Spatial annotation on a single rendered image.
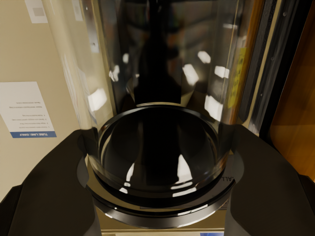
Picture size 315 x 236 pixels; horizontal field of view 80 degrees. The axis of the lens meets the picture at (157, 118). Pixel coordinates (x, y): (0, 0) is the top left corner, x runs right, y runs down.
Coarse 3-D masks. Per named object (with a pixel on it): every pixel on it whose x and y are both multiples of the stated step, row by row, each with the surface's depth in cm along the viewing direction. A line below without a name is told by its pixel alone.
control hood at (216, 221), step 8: (96, 208) 33; (104, 216) 32; (208, 216) 32; (216, 216) 32; (224, 216) 32; (104, 224) 32; (112, 224) 32; (120, 224) 32; (192, 224) 32; (200, 224) 32; (208, 224) 32; (216, 224) 32; (224, 224) 32; (104, 232) 32; (112, 232) 32; (120, 232) 32; (128, 232) 32; (136, 232) 32; (144, 232) 32; (152, 232) 32; (160, 232) 32; (168, 232) 32; (176, 232) 32; (184, 232) 32; (192, 232) 32; (200, 232) 32; (208, 232) 32; (216, 232) 32
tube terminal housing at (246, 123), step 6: (276, 6) 25; (276, 12) 25; (276, 18) 26; (270, 30) 26; (270, 36) 27; (264, 54) 28; (264, 60) 29; (258, 78) 30; (258, 84) 31; (252, 102) 32; (252, 108) 33; (240, 120) 35; (246, 120) 34; (246, 126) 35
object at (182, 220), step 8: (96, 200) 10; (224, 200) 10; (104, 208) 9; (208, 208) 9; (216, 208) 10; (112, 216) 9; (120, 216) 9; (128, 216) 9; (136, 216) 9; (184, 216) 9; (192, 216) 9; (200, 216) 9; (136, 224) 9; (144, 224) 9; (152, 224) 9; (160, 224) 9; (168, 224) 9; (176, 224) 9
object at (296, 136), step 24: (312, 24) 21; (312, 48) 21; (312, 72) 22; (288, 96) 26; (312, 96) 22; (288, 120) 26; (312, 120) 22; (288, 144) 26; (312, 144) 22; (312, 168) 22
